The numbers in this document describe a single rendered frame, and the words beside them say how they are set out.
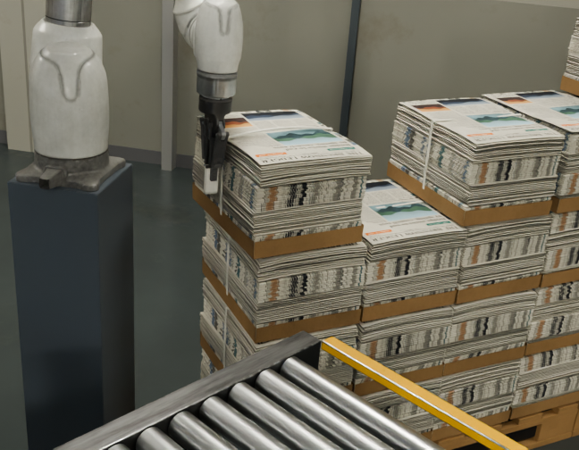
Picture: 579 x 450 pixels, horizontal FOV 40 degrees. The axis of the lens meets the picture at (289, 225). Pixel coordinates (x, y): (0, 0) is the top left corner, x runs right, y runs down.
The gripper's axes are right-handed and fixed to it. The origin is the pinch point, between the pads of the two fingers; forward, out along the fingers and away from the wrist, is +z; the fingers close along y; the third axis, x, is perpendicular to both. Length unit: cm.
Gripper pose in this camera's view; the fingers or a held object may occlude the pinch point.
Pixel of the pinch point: (211, 179)
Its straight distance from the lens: 190.8
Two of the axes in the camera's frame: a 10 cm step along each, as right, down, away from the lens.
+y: -4.3, -4.0, 8.1
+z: -0.9, 9.1, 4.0
